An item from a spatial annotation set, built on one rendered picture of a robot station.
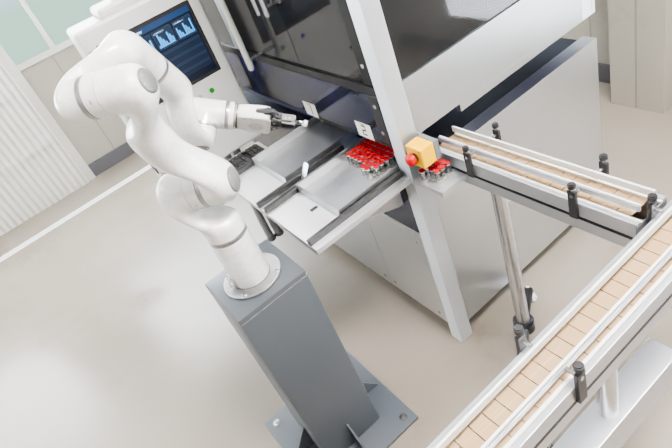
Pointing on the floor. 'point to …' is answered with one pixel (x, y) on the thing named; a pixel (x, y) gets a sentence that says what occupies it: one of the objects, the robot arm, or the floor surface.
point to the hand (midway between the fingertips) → (288, 121)
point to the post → (398, 121)
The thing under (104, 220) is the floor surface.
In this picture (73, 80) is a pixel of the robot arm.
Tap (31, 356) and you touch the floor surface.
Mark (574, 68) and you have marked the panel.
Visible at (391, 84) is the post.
